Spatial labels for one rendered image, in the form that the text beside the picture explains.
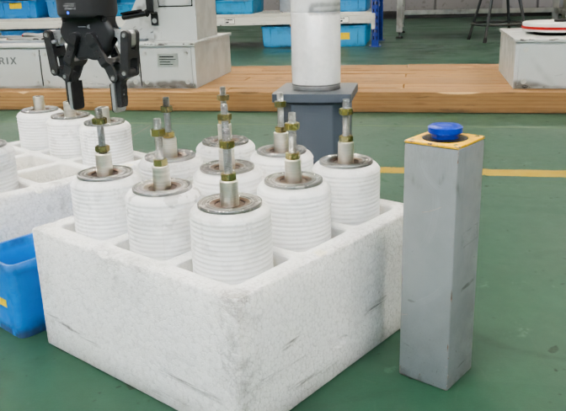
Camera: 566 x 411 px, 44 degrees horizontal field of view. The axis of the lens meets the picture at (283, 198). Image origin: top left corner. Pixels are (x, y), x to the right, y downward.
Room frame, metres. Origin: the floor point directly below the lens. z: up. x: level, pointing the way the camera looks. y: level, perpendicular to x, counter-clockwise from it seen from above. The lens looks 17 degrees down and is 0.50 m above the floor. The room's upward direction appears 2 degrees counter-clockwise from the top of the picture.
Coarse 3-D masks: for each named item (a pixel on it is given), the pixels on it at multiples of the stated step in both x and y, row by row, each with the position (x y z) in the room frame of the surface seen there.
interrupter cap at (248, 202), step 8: (240, 192) 0.81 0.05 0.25; (200, 200) 0.78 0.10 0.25; (208, 200) 0.78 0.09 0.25; (216, 200) 0.79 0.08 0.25; (240, 200) 0.79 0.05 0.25; (248, 200) 0.78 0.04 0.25; (256, 200) 0.78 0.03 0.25; (200, 208) 0.75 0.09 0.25; (208, 208) 0.75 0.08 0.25; (216, 208) 0.75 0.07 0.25; (224, 208) 0.75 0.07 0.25; (232, 208) 0.75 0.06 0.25; (240, 208) 0.75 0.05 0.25; (248, 208) 0.75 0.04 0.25; (256, 208) 0.75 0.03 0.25
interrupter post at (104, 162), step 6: (96, 156) 0.92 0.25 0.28; (102, 156) 0.92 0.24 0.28; (108, 156) 0.92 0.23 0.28; (96, 162) 0.92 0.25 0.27; (102, 162) 0.92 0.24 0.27; (108, 162) 0.92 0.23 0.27; (96, 168) 0.92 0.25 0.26; (102, 168) 0.92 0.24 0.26; (108, 168) 0.92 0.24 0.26; (102, 174) 0.92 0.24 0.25; (108, 174) 0.92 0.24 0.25
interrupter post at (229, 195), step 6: (234, 180) 0.77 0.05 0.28; (222, 186) 0.77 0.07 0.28; (228, 186) 0.76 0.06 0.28; (234, 186) 0.77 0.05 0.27; (222, 192) 0.77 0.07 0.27; (228, 192) 0.76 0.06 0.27; (234, 192) 0.77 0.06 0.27; (222, 198) 0.77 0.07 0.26; (228, 198) 0.76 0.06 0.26; (234, 198) 0.77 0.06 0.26; (222, 204) 0.77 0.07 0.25; (228, 204) 0.76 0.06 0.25; (234, 204) 0.77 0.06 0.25
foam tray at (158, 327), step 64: (64, 256) 0.87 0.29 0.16; (128, 256) 0.80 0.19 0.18; (320, 256) 0.78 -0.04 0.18; (384, 256) 0.89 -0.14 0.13; (64, 320) 0.88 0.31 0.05; (128, 320) 0.79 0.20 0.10; (192, 320) 0.71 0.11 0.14; (256, 320) 0.69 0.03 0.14; (320, 320) 0.78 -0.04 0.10; (384, 320) 0.89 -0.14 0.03; (128, 384) 0.80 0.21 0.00; (192, 384) 0.72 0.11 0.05; (256, 384) 0.69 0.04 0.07; (320, 384) 0.78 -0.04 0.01
